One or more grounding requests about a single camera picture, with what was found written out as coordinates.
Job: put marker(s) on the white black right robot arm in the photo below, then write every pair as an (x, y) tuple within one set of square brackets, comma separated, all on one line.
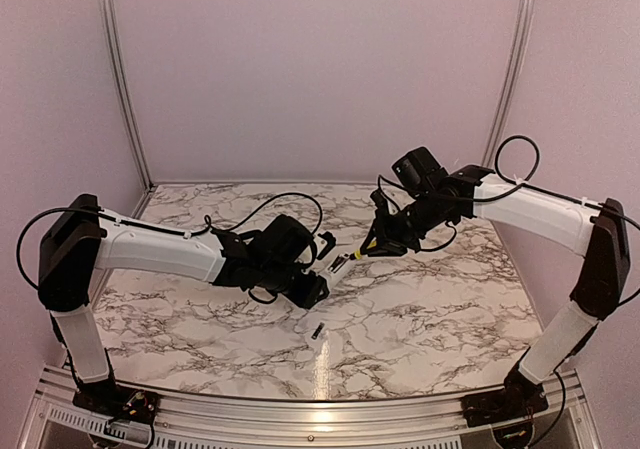
[(595, 232)]

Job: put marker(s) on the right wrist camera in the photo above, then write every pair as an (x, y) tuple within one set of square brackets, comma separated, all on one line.
[(384, 204)]

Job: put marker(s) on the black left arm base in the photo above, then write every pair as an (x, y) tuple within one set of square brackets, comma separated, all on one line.
[(118, 402)]

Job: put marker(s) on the left aluminium corner post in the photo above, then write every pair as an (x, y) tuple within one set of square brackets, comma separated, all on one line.
[(109, 20)]

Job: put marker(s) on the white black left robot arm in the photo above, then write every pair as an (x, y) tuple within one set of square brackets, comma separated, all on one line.
[(87, 238)]

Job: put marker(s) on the right aluminium corner post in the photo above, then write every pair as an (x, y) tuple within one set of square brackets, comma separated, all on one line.
[(515, 62)]

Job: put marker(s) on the yellow handled screwdriver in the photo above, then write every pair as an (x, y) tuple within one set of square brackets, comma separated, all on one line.
[(365, 249)]

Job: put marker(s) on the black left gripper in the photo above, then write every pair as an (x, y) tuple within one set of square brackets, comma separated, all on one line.
[(309, 296)]

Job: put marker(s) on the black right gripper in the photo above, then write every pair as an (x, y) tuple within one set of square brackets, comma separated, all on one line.
[(380, 226)]

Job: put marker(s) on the white remote control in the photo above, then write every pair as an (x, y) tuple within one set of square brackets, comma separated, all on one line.
[(332, 280)]

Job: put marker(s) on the aluminium table front rail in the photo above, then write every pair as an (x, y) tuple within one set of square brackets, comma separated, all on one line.
[(189, 420)]

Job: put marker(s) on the aluminium corner post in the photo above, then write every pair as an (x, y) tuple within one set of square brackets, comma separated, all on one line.
[(515, 62), (109, 20)]

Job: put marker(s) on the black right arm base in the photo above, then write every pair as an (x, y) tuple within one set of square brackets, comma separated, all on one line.
[(502, 405)]

